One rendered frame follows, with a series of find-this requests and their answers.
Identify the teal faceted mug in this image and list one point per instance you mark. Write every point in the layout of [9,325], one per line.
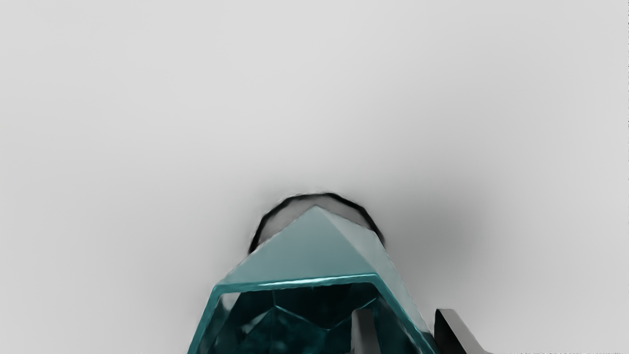
[314,250]

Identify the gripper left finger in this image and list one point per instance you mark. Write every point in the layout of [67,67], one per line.
[362,334]

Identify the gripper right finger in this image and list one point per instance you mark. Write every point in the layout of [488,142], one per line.
[454,337]

